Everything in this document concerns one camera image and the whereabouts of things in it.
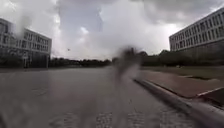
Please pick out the pale office building with windows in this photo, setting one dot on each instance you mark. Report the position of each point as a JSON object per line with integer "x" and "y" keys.
{"x": 200, "y": 35}

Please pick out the row of dark trees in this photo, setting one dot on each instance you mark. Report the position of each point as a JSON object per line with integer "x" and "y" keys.
{"x": 166, "y": 57}

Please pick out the grey office building with windows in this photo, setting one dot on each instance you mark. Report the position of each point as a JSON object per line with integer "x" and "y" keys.
{"x": 31, "y": 45}

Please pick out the grass strip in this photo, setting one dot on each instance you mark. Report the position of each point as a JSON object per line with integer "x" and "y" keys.
{"x": 200, "y": 71}

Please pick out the grey paved road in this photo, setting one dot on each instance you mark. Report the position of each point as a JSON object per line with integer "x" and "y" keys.
{"x": 66, "y": 96}

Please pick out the reddish brick pavement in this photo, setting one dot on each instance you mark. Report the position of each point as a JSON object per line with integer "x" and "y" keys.
{"x": 180, "y": 83}

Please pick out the grey stone kerb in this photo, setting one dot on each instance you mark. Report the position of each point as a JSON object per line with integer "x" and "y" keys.
{"x": 186, "y": 106}

